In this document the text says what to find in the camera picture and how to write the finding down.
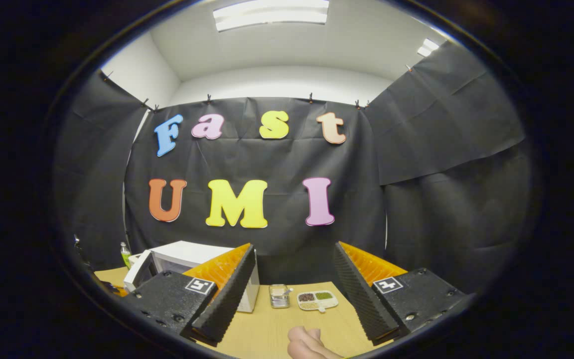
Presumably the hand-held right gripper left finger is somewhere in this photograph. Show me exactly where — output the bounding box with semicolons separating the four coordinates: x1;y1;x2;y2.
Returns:
113;243;257;348

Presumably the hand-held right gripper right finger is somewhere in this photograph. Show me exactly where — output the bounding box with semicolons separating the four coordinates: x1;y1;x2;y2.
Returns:
333;241;467;346

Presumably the metal wire basket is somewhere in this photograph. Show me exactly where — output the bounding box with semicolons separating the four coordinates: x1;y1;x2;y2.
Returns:
269;284;290;309

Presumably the white microwave oven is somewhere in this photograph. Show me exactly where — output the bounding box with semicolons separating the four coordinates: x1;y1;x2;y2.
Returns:
123;241;261;314

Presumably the black backdrop cloth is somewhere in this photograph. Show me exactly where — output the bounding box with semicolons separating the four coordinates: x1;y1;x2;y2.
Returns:
53;40;534;295

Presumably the white divided grain dish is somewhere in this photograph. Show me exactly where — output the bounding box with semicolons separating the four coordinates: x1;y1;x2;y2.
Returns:
297;290;339;313

